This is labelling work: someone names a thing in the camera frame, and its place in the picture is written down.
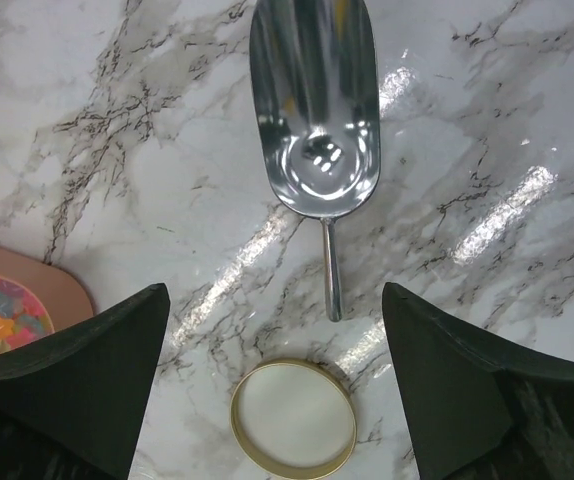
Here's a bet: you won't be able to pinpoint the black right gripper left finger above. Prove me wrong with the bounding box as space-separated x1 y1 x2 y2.
0 283 170 479

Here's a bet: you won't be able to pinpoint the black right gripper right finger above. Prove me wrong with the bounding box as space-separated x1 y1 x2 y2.
382 283 574 479

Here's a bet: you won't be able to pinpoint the silver metal scoop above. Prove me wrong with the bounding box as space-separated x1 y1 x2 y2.
249 1 381 322

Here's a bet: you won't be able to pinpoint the pink tray translucent star candies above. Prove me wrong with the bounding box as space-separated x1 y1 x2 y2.
0 247 94 354

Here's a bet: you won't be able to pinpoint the gold rimmed jar lid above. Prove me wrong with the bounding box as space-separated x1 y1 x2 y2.
230 358 357 479

